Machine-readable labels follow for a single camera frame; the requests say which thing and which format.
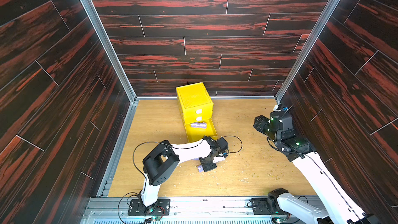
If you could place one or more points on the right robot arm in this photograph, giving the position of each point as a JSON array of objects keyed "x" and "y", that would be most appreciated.
[{"x": 339, "y": 207}]

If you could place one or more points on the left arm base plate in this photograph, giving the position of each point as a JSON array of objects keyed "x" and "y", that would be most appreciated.
[{"x": 160, "y": 208}]

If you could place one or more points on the yellow drawer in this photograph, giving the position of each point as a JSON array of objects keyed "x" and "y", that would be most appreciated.
[
  {"x": 192, "y": 118},
  {"x": 196, "y": 134},
  {"x": 195, "y": 106}
]

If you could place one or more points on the yellow drawer cabinet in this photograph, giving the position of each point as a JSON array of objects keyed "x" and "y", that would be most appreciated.
[{"x": 191, "y": 92}]

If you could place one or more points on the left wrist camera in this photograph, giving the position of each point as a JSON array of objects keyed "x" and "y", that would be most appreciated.
[{"x": 219, "y": 158}]

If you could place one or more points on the yellow top drawer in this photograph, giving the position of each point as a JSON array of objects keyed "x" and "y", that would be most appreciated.
[{"x": 195, "y": 106}]

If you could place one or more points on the yellow bottom drawer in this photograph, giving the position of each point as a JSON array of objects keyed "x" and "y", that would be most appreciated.
[{"x": 196, "y": 134}]

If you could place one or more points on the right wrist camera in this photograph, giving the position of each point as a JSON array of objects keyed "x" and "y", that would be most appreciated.
[{"x": 280, "y": 107}]

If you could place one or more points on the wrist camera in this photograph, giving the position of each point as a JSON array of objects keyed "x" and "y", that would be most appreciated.
[
  {"x": 280, "y": 107},
  {"x": 219, "y": 158}
]

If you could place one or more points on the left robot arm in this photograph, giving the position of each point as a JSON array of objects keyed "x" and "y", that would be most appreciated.
[{"x": 162, "y": 161}]

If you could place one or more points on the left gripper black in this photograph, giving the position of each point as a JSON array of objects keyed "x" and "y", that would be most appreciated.
[{"x": 209, "y": 168}]

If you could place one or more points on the purple roll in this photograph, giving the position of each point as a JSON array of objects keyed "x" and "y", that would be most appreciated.
[
  {"x": 200, "y": 168},
  {"x": 201, "y": 125}
]

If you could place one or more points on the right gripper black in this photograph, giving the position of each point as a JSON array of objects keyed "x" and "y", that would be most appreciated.
[{"x": 261, "y": 124}]

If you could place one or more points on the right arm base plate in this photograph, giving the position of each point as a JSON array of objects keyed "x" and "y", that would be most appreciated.
[{"x": 259, "y": 206}]

